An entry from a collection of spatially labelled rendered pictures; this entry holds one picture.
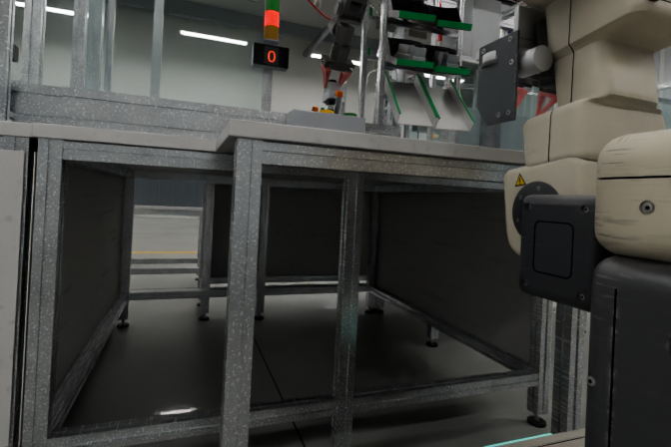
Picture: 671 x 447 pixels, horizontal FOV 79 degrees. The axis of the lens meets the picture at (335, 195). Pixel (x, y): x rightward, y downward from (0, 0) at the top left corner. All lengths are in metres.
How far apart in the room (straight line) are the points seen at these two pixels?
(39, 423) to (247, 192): 0.70
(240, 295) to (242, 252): 0.08
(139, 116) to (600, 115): 0.97
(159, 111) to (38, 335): 0.57
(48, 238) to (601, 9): 1.12
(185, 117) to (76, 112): 0.24
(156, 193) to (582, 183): 2.79
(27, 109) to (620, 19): 1.17
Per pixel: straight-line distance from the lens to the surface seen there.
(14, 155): 1.10
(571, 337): 1.20
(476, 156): 0.93
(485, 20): 2.71
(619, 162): 0.48
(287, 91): 12.45
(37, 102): 1.18
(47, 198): 1.08
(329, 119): 1.11
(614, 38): 0.81
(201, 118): 1.12
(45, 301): 1.10
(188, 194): 3.13
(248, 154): 0.75
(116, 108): 1.13
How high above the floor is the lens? 0.73
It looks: level
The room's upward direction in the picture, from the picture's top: 3 degrees clockwise
